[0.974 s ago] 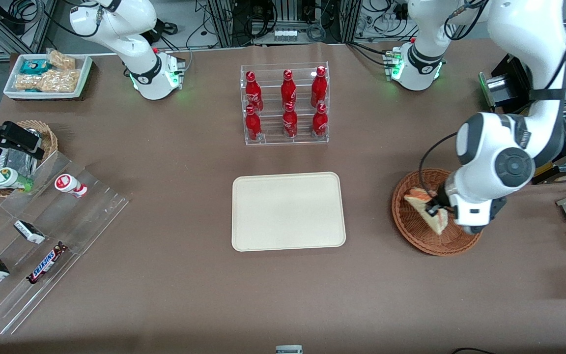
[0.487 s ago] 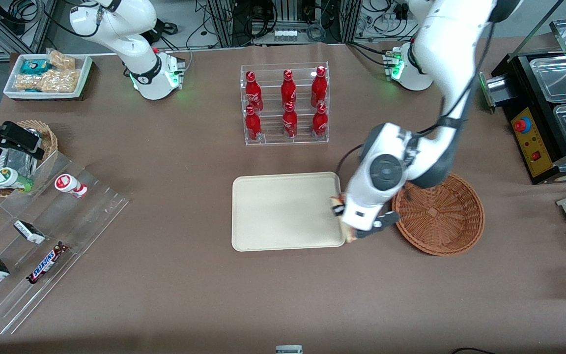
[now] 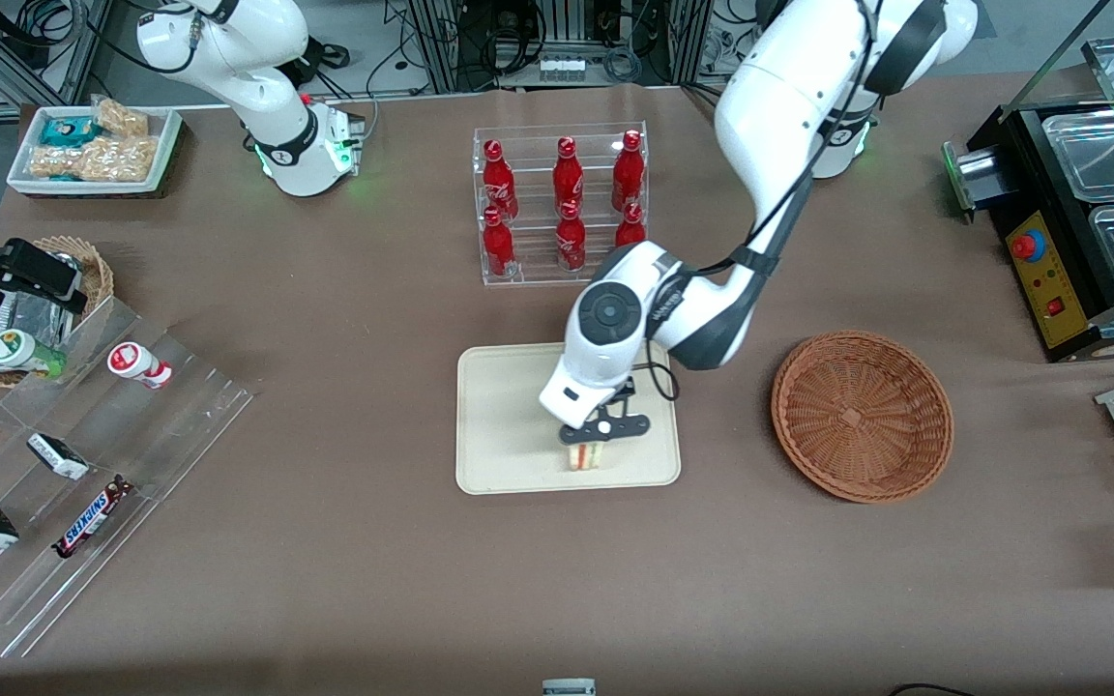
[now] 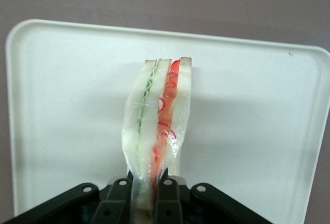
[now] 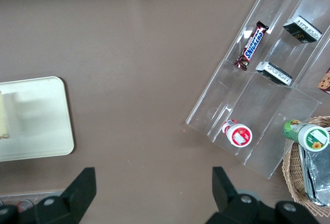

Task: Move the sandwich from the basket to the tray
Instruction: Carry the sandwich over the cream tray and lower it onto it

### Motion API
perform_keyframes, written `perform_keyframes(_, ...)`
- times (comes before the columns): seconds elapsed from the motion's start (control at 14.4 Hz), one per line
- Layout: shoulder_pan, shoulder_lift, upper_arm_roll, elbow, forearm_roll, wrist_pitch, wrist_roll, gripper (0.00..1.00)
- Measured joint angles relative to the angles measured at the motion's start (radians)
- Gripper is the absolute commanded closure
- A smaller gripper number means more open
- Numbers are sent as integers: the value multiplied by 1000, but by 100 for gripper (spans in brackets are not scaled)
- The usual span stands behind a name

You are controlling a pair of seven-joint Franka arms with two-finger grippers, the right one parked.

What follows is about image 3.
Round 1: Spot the small brown wicker basket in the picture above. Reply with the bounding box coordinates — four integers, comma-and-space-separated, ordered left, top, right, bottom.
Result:
0, 236, 116, 390

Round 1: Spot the cream rectangular plastic tray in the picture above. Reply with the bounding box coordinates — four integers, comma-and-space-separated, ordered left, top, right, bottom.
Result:
455, 342, 682, 496

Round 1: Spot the white snack tray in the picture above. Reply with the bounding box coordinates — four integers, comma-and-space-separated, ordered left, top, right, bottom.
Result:
7, 101, 184, 200

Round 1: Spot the round brown wicker basket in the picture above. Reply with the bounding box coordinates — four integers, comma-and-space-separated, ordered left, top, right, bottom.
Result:
771, 331, 954, 505

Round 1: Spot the silver foil bag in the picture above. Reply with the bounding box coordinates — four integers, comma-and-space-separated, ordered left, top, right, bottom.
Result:
0, 288, 76, 374

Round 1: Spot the green label yogurt bottle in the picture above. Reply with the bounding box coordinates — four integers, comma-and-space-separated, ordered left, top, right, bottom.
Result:
0, 328, 68, 379

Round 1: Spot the large rice crisp packet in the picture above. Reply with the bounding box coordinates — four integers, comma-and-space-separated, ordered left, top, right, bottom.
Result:
28, 134, 161, 184

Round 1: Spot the clear acrylic bottle rack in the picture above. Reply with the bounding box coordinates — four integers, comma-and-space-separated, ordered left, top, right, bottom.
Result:
473, 122, 651, 287

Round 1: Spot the red label yogurt bottle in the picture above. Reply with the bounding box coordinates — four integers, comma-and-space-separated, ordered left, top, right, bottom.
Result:
106, 340, 174, 391

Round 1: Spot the teal snack packet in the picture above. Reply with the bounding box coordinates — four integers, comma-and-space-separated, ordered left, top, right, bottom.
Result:
39, 115, 100, 148

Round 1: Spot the small rice crisp packet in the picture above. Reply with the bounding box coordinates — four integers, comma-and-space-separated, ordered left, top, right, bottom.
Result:
95, 97, 151, 137

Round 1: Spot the clear acrylic step display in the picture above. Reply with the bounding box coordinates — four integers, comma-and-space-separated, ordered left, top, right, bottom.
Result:
0, 295, 259, 659

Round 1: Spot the brown tablecloth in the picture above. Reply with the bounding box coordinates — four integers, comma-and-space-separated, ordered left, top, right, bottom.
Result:
0, 82, 1114, 696

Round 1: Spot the snickers bar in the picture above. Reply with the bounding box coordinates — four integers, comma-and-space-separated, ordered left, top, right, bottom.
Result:
51, 475, 134, 560

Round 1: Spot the black food warmer yellow panel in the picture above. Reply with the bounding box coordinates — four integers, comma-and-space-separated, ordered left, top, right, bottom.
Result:
942, 34, 1114, 364

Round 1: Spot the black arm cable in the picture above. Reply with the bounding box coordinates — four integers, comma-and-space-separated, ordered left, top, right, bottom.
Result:
632, 0, 882, 403

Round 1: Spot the aluminium frame rack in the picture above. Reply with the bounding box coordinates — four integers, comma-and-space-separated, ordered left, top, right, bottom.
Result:
406, 0, 715, 95

